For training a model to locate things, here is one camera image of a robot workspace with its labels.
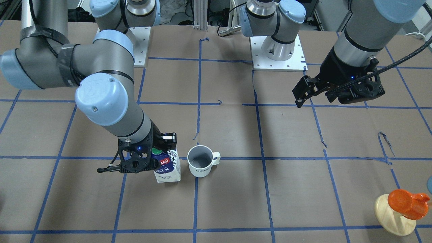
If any orange mug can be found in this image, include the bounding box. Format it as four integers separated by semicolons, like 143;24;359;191
387;189;430;220

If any blue white milk carton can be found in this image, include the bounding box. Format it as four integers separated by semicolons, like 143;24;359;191
152;147;181;183

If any white grey mug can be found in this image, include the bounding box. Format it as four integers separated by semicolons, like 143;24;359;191
187;145;221;178

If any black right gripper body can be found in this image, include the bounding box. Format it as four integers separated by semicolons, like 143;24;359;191
97;121;166;173

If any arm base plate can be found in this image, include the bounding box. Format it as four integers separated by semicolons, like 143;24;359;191
249;35;308;72
127;27;151;68

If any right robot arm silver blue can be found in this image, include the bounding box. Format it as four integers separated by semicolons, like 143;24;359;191
1;0;179;173

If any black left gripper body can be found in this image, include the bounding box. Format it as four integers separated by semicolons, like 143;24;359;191
317;48;385;104

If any aluminium frame post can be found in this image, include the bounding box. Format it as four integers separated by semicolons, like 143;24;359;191
193;0;208;32

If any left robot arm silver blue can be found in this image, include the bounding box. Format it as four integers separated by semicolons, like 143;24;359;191
238;0;431;108

